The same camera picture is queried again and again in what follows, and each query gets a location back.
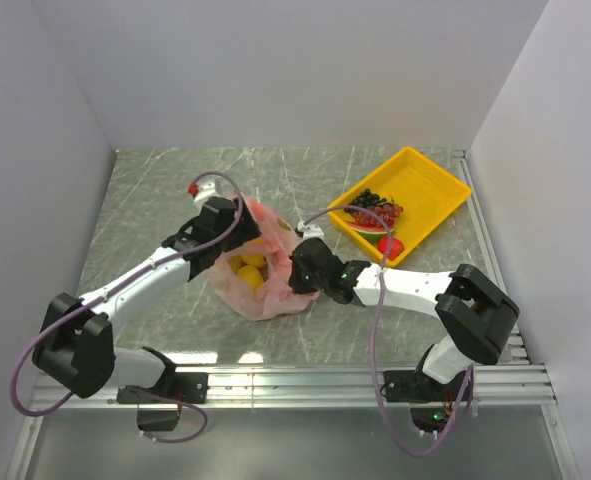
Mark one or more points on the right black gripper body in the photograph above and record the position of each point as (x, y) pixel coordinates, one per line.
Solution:
(303, 284)

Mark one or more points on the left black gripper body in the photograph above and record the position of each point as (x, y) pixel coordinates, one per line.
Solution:
(245, 231)

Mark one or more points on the pink plastic bag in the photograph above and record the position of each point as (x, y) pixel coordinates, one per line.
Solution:
(277, 242)

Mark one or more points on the yellow lemon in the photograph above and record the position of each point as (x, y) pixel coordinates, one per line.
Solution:
(251, 276)
(256, 260)

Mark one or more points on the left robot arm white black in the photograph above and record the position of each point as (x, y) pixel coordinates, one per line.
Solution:
(77, 345)

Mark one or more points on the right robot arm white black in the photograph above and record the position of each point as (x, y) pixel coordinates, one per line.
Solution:
(477, 315)

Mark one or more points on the watermelon slice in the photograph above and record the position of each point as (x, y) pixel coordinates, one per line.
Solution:
(369, 234)

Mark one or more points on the dark purple grape bunch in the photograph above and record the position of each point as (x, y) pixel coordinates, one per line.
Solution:
(372, 201)

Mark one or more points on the red strawberry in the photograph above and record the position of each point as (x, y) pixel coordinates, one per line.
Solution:
(392, 248)

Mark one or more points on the red grape bunch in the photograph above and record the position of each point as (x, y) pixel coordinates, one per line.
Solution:
(371, 219)

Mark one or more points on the yellow plastic tray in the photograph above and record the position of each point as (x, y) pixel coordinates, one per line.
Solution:
(427, 193)

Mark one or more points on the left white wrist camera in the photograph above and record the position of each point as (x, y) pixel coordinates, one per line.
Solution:
(203, 190)

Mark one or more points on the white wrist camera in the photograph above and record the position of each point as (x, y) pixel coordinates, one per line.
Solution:
(309, 230)
(203, 190)

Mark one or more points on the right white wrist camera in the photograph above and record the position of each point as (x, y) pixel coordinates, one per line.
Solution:
(309, 230)

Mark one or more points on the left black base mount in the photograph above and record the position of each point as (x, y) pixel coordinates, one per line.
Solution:
(160, 408)

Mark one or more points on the aluminium rail frame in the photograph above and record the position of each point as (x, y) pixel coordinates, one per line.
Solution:
(291, 398)

